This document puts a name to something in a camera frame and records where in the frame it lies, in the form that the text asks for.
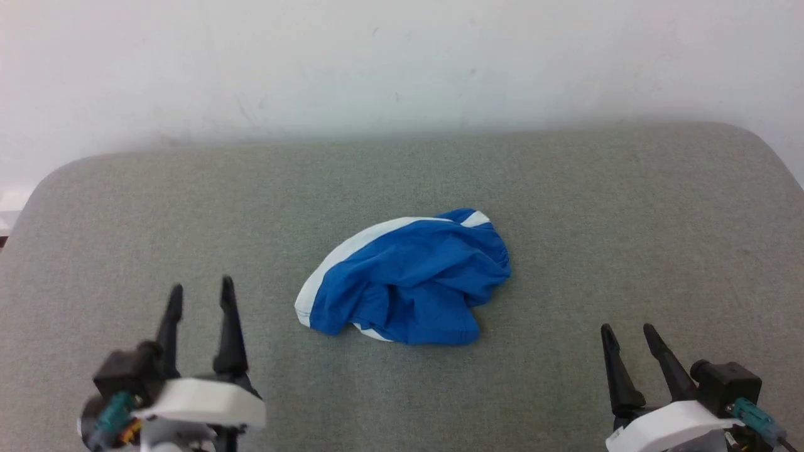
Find left black cable teal plug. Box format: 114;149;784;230
80;392;136;452

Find grey fabric sofa cushion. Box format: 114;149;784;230
0;122;804;452

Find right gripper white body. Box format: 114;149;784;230
606;400;746;452

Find blue and white shorts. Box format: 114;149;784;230
294;208;513;347

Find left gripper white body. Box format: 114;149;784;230
134;374;266;434

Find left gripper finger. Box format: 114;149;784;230
155;284;185;379
212;276;249;378

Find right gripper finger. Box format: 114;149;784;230
642;323;698;404
599;323;647;417

